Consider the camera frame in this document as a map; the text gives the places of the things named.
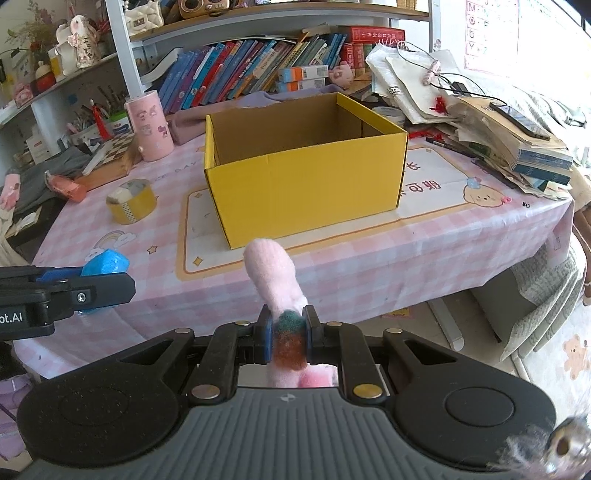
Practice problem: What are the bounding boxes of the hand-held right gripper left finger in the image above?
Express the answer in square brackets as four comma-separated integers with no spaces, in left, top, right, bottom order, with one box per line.
[119,305,275,403]

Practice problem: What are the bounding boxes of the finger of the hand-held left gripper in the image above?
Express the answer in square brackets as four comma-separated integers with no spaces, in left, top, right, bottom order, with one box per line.
[32,267,86,283]
[69,272,137,317]

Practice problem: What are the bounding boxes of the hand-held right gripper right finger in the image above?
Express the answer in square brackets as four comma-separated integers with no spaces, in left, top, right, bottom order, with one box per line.
[302,305,458,402]

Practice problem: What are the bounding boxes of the blue packet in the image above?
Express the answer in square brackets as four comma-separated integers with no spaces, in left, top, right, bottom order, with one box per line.
[76,248,131,317]

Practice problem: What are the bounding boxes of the pink felt toy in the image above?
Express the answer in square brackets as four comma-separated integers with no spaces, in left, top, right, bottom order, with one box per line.
[243,237,338,388]

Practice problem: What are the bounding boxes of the yellow cardboard box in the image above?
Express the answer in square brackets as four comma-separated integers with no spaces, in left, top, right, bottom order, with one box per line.
[203,91,409,251]

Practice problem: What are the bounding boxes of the pink checkered cloth desktop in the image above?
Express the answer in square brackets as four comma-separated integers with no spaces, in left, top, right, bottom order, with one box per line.
[11,124,575,379]

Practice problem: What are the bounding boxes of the orange pink toy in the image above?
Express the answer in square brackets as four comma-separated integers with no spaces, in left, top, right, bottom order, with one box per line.
[44,170,88,203]

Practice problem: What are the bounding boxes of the lilac fabric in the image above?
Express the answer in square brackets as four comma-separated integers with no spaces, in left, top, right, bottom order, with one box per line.
[0,374,42,444]

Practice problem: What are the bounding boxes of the yellow tape roll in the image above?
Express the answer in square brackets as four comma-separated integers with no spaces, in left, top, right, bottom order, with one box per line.
[105,178,158,226]

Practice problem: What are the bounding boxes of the dark grey cloth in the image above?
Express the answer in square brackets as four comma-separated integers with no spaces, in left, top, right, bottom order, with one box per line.
[9,148,93,215]

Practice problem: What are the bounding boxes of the wooden chessboard box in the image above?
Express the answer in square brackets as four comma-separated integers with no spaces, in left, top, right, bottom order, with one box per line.
[81,136,139,192]

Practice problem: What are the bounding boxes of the white jar green label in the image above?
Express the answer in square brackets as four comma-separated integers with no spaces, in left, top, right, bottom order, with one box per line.
[108,111,134,139]

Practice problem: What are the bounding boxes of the pink cylinder pen holder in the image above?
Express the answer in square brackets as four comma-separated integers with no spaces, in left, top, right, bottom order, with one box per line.
[124,90,175,162]

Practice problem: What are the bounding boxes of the bunch of pens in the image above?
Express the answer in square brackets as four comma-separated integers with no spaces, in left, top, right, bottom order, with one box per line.
[69,88,127,134]

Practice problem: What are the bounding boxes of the purple cloth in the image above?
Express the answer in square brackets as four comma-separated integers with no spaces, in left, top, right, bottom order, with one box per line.
[166,83,342,146]

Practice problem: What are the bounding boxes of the white cartoon desk mat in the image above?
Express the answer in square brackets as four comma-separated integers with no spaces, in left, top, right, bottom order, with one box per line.
[175,145,513,282]

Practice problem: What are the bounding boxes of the white plush rabbit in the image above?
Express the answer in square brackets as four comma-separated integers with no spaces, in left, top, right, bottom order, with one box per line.
[55,15,102,77]

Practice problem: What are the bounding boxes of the white tape roll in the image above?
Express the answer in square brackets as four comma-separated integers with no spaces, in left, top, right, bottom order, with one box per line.
[372,106,407,126]

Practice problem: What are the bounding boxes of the black pen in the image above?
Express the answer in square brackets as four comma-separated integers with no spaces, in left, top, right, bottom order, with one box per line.
[425,136,485,160]

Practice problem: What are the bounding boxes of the dried flower bouquet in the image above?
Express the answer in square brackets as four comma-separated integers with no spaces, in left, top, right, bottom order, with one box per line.
[4,0,61,47]

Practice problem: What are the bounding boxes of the orange blue small box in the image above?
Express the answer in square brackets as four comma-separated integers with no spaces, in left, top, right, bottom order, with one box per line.
[277,79,328,93]
[277,65,329,83]

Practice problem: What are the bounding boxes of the row of colourful books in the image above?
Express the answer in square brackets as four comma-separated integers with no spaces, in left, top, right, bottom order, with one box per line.
[157,32,349,114]

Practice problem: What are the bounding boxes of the bear print rug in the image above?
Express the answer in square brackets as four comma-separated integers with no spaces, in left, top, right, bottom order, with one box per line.
[512,318,591,416]

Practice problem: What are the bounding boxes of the stack of white papers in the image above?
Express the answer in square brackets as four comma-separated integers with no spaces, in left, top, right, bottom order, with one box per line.
[365,44,467,125]

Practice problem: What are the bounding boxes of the pink pig plush toy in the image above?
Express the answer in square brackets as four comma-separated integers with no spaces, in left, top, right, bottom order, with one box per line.
[331,60,355,88]

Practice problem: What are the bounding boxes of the white quilted handbag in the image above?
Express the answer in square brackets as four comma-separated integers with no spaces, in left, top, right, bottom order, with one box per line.
[124,0,164,31]

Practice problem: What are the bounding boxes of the grey fluffy charm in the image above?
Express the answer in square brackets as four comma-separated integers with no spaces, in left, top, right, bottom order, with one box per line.
[501,415,591,478]

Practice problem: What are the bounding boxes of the pile of worn books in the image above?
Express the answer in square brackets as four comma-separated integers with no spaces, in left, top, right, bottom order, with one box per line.
[425,95,575,201]

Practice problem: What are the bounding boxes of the black smartphone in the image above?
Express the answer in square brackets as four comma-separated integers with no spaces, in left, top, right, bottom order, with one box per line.
[489,102,552,141]

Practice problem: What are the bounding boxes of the thick red books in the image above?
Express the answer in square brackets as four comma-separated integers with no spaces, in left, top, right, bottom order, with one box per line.
[342,25,407,77]

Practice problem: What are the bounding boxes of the white shelf frame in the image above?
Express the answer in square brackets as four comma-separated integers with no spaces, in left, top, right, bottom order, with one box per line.
[0,0,435,153]

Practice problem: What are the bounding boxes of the black cable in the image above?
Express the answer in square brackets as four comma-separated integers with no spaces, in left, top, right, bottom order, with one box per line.
[429,69,509,104]

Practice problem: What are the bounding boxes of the alphabet wall poster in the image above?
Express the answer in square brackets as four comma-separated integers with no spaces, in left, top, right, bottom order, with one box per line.
[464,0,520,75]

